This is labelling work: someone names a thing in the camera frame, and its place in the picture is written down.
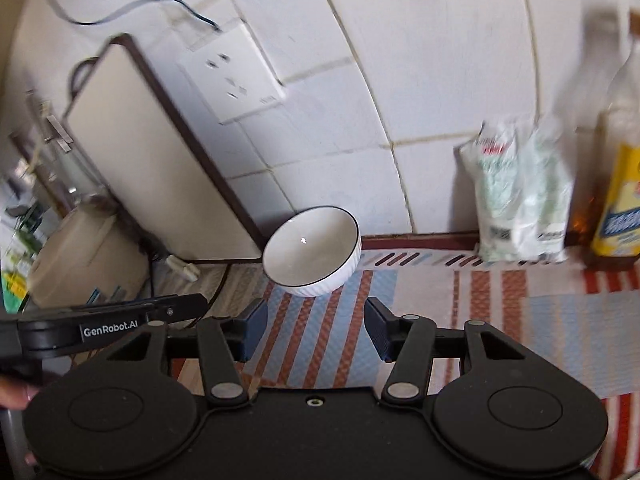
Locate white power plug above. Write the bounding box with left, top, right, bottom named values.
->
left=166, top=254, right=201, bottom=281

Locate clear bottle with amber liquid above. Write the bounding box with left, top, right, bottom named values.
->
left=565, top=7, right=626, bottom=253

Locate yellow label oil bottle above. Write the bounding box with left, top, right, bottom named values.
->
left=590, top=35, right=640, bottom=271

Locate white wall socket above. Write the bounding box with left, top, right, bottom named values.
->
left=176, top=20, right=287, bottom=125

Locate person's left hand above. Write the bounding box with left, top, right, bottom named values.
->
left=0, top=377, right=43, bottom=411

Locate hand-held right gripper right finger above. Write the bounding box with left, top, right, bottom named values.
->
left=364, top=297, right=527, bottom=409

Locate white and green bag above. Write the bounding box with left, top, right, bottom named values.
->
left=520, top=120, right=575, bottom=263

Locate red and blue striped mat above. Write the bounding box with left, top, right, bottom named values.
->
left=175, top=247, right=640, bottom=480

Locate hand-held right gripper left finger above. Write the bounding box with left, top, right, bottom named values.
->
left=105, top=299, right=269, bottom=409

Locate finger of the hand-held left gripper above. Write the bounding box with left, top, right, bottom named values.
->
left=15, top=293, right=209, bottom=324

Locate beige cutting board brown edge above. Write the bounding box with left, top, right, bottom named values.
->
left=62, top=34, right=264, bottom=263

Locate beige rice cooker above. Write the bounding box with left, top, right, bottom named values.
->
left=27, top=205, right=151, bottom=311

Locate white bag with red mark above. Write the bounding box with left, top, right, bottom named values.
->
left=454, top=121, right=526, bottom=263

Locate small white bowl black rim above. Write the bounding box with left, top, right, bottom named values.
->
left=262, top=206, right=362, bottom=297

